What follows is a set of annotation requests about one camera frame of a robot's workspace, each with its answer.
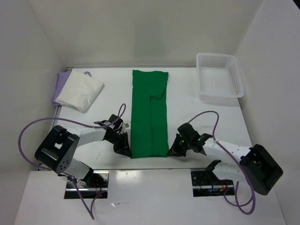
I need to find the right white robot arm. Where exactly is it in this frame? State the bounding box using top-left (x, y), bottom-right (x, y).
top-left (167, 123), bottom-right (283, 195)

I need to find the green t shirt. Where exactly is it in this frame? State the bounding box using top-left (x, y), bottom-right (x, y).
top-left (131, 70), bottom-right (169, 158)

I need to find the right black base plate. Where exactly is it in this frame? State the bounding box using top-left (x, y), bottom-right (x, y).
top-left (191, 169), bottom-right (235, 197)

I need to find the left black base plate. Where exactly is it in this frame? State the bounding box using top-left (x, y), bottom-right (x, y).
top-left (64, 171), bottom-right (109, 199)

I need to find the purple t shirt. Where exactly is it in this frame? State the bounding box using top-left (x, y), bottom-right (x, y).
top-left (52, 71), bottom-right (91, 107)

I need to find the cream t shirt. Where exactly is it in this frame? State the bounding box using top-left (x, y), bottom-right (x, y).
top-left (54, 70), bottom-right (105, 113)

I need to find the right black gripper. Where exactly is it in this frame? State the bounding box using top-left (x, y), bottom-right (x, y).
top-left (166, 133), bottom-right (191, 157)

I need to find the white perforated plastic basket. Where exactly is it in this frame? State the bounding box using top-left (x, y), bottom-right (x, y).
top-left (196, 53), bottom-right (244, 101)

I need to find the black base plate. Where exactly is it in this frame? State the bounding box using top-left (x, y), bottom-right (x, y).
top-left (64, 171), bottom-right (109, 199)
top-left (191, 169), bottom-right (235, 197)

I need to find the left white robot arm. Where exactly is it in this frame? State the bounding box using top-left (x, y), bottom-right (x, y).
top-left (35, 114), bottom-right (132, 188)

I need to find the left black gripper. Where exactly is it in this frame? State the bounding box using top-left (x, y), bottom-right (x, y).
top-left (106, 132), bottom-right (132, 158)

